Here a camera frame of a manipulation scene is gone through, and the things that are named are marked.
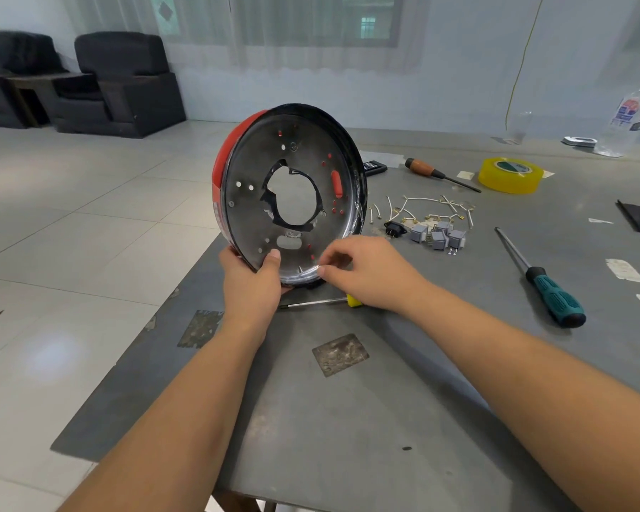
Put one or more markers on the person's left hand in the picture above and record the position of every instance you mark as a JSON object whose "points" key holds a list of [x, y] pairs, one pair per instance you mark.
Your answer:
{"points": [[248, 293]]}

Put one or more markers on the person's right hand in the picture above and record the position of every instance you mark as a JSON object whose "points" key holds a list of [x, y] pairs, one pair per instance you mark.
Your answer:
{"points": [[378, 277]]}

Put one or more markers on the person's left thumb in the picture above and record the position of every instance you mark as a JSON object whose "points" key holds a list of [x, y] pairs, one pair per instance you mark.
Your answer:
{"points": [[272, 262]]}

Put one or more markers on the person's right thumb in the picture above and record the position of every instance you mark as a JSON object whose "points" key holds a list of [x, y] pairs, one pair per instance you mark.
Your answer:
{"points": [[335, 274]]}

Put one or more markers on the red round cooker shell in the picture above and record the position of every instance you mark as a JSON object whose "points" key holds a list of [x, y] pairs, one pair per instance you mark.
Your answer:
{"points": [[245, 175]]}

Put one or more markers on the person's right forearm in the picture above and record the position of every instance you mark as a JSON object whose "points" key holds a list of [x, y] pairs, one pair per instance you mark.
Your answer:
{"points": [[538, 394]]}

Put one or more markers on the person's left forearm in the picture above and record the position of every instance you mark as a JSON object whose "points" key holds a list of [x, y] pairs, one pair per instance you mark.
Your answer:
{"points": [[192, 421]]}

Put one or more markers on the black power socket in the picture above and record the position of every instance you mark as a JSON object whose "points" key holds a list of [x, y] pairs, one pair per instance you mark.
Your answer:
{"points": [[394, 228]]}

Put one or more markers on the grey relay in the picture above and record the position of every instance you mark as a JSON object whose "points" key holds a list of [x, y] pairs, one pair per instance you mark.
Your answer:
{"points": [[444, 227], [439, 240], [457, 238], [418, 233]]}

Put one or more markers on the black remote control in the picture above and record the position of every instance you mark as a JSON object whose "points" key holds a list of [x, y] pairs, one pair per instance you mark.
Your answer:
{"points": [[374, 167]]}

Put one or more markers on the yellow tape roll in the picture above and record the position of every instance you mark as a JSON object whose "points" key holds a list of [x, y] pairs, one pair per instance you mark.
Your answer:
{"points": [[510, 175]]}

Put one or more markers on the sheer white curtain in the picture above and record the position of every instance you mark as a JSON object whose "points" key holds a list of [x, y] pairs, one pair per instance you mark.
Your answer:
{"points": [[277, 31]]}

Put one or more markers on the black armchair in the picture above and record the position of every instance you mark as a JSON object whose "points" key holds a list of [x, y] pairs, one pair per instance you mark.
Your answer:
{"points": [[10, 63], [122, 85]]}

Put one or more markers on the clear drinking glass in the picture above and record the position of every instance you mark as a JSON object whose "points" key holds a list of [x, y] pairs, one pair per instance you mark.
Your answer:
{"points": [[519, 127]]}

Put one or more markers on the window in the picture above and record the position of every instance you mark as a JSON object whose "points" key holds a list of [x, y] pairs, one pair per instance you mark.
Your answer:
{"points": [[373, 18]]}

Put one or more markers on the dark wooden side table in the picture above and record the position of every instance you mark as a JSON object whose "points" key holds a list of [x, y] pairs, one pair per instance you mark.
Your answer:
{"points": [[37, 87]]}

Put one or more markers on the clear plastic bottle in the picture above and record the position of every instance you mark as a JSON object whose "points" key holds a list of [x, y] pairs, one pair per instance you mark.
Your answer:
{"points": [[629, 119]]}

